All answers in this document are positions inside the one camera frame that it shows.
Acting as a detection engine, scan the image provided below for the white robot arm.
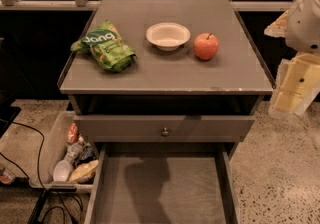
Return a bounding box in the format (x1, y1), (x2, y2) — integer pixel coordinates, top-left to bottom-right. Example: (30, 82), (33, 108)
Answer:
(264, 0), (320, 118)

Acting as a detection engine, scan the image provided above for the clear plastic storage bin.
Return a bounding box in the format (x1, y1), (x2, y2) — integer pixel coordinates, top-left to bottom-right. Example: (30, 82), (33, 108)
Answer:
(29, 111), (98, 193)

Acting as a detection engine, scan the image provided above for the green snack bag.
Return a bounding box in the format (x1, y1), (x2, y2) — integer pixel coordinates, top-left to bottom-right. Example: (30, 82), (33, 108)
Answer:
(71, 20), (136, 73)

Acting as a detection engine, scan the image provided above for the white paper bowl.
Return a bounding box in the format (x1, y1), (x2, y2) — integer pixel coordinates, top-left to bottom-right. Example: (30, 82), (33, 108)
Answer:
(146, 22), (191, 51)

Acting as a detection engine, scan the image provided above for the closed top drawer with knob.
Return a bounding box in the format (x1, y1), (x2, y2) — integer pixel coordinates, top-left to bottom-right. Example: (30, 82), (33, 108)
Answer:
(74, 115), (255, 143)

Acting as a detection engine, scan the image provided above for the black cable on floor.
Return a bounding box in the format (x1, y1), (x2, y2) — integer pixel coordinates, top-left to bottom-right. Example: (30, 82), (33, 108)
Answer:
(0, 119), (84, 224)

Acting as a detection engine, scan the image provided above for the white cup in bin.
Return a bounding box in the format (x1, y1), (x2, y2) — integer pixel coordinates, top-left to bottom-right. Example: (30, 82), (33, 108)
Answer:
(53, 160), (74, 182)

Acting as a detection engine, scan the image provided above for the small can on floor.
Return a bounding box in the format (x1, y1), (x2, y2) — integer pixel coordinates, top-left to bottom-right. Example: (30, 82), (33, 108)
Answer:
(0, 165), (16, 185)

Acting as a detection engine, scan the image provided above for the open grey middle drawer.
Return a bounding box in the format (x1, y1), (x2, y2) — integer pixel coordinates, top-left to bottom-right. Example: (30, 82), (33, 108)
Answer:
(84, 143), (241, 224)

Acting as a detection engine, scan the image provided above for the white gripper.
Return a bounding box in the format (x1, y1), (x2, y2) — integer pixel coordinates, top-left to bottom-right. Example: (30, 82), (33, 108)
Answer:
(264, 10), (320, 118)

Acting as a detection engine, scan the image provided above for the yellow snack bag in bin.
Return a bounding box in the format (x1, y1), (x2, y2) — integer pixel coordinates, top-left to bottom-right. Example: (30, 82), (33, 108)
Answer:
(69, 160), (99, 183)

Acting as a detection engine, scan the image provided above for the red apple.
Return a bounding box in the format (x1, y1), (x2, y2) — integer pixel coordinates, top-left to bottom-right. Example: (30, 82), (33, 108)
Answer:
(193, 33), (219, 61)

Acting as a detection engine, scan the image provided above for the red packet in bin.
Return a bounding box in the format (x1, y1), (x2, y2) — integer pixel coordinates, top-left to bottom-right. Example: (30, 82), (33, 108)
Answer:
(67, 123), (79, 144)

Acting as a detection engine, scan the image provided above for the grey drawer cabinet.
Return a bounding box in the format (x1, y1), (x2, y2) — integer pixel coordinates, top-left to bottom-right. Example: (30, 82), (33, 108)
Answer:
(56, 0), (277, 224)

